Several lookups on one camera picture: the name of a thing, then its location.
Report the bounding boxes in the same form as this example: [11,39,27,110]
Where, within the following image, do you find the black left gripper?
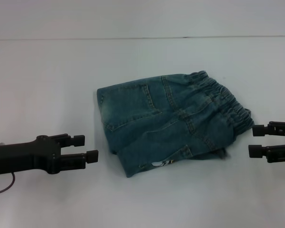
[0,133,99,176]

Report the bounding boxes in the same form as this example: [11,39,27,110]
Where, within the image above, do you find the blue denim shorts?
[95,69,255,179]

